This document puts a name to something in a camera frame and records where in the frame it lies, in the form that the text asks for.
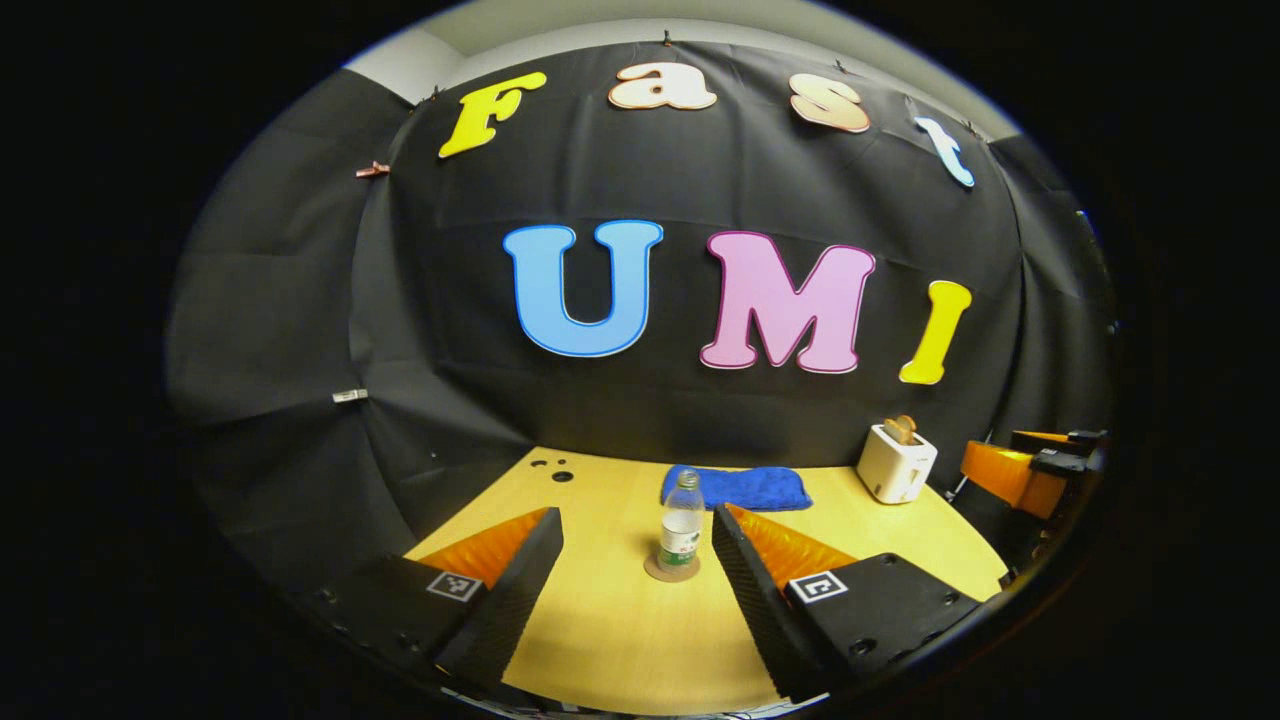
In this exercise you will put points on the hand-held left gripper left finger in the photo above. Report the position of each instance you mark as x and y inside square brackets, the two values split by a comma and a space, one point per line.
[515, 590]

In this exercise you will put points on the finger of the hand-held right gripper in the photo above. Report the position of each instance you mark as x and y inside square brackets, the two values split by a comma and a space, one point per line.
[1040, 437]
[1010, 478]

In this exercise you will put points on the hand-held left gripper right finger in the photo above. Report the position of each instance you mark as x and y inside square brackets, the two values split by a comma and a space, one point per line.
[760, 600]

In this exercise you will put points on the round brown coaster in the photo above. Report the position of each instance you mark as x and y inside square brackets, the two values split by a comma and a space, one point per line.
[660, 575]

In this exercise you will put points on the clear plastic water bottle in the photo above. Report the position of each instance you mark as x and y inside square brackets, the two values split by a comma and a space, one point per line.
[681, 530]

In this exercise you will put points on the blue towel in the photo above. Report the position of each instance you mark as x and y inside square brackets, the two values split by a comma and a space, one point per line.
[750, 488]

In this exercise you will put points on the brown toast slice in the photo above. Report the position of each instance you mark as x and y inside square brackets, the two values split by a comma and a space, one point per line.
[907, 427]
[893, 432]

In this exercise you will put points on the white toaster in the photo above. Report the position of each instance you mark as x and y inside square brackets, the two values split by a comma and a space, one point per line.
[895, 470]

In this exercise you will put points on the black backdrop cloth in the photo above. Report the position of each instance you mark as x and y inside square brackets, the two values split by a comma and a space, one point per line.
[700, 420]

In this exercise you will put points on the silver cloth clip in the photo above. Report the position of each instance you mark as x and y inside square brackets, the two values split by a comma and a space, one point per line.
[350, 396]

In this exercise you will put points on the copper cloth clip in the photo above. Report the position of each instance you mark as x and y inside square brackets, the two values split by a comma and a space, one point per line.
[372, 170]

